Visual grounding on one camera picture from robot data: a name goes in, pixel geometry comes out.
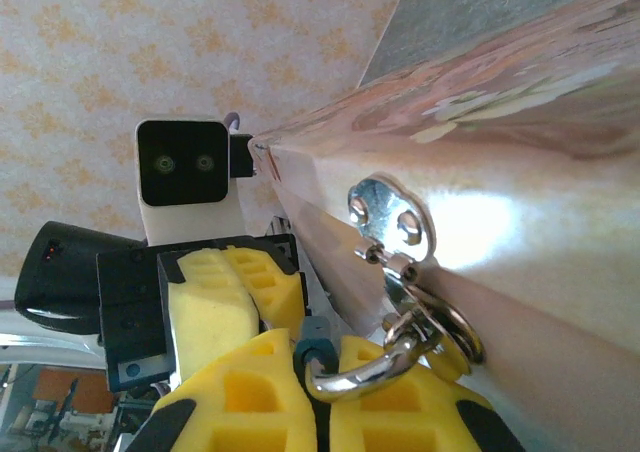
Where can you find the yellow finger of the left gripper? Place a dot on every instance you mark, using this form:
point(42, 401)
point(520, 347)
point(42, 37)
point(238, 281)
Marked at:
point(272, 287)
point(210, 307)

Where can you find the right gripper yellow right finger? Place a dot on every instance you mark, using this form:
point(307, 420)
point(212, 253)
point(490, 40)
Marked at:
point(410, 422)

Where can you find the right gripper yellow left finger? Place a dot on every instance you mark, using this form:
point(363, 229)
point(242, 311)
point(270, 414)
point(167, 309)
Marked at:
point(240, 402)

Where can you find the small padlock chrome shackle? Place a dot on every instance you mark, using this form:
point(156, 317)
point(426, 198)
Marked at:
point(350, 379)

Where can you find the pink illustrated box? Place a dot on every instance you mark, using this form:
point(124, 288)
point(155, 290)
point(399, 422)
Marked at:
point(500, 122)

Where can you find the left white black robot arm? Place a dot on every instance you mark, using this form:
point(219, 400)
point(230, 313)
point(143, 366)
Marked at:
point(50, 349)

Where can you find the orange board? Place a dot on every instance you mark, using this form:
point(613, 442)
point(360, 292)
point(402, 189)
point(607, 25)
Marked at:
point(75, 389)

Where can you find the chrome hasp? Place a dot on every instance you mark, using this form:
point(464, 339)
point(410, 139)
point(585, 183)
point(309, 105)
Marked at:
point(390, 212)

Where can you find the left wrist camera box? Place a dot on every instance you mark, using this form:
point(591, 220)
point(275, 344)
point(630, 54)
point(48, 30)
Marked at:
point(180, 164)

